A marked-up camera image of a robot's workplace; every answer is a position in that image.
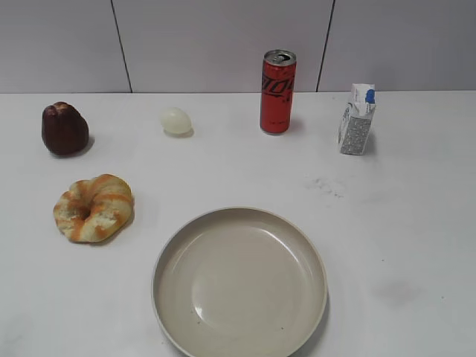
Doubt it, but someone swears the white blue milk carton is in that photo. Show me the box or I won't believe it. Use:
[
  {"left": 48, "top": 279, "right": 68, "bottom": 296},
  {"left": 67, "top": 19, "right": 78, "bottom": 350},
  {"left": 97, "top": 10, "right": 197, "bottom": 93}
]
[{"left": 338, "top": 83, "right": 376, "bottom": 155}]

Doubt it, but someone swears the white egg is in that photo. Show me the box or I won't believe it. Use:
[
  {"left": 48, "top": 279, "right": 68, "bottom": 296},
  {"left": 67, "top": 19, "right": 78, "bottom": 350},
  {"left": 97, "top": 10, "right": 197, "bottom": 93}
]
[{"left": 160, "top": 107, "right": 192, "bottom": 135}]

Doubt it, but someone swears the orange striped bagel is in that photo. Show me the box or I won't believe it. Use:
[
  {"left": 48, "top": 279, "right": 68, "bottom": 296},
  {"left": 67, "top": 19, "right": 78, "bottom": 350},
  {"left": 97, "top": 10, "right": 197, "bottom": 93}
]
[{"left": 53, "top": 174, "right": 134, "bottom": 243}]

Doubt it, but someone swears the red soda can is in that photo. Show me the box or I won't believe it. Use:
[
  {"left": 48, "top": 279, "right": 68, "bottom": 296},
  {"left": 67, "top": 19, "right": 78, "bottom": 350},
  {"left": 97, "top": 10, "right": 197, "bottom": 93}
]
[{"left": 260, "top": 49, "right": 297, "bottom": 135}]

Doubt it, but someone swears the beige round plate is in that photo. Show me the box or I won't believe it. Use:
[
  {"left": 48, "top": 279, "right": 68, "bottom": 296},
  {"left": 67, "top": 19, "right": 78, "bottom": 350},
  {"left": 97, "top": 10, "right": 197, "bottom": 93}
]
[{"left": 151, "top": 207, "right": 328, "bottom": 356}]

